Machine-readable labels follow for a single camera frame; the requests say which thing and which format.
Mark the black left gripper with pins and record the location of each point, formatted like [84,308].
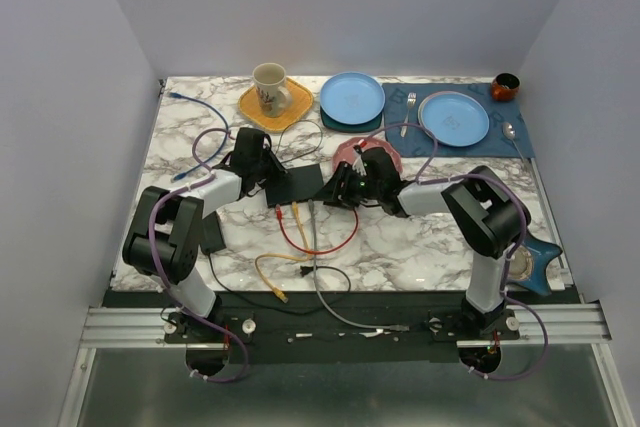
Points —
[278,168]

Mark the silver spoon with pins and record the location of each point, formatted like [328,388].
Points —
[509,133]

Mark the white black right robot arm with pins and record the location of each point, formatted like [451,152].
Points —
[492,219]

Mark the light blue plate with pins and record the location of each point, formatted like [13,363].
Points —
[352,98]

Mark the beige floral mug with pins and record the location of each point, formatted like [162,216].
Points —
[270,82]

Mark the dark teal coaster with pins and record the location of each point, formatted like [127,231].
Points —
[336,126]

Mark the blue star-shaped dish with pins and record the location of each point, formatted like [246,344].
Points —
[528,269]

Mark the aluminium rail frame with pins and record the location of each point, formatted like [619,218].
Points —
[142,320]

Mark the pink dotted plate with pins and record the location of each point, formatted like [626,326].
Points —
[346,152]

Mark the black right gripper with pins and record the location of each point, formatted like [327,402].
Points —
[330,192]

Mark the black power adapter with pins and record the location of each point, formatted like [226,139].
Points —
[212,239]

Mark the silver fork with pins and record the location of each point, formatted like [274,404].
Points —
[410,103]

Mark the dark grey network switch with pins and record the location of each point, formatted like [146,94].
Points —
[298,184]

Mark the blue plate on placemat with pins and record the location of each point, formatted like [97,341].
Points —
[455,119]

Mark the yellow woven coaster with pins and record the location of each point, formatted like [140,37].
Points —
[303,100]

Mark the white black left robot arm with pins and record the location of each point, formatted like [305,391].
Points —
[168,226]

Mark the small red-brown bowl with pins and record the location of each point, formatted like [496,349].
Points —
[504,87]

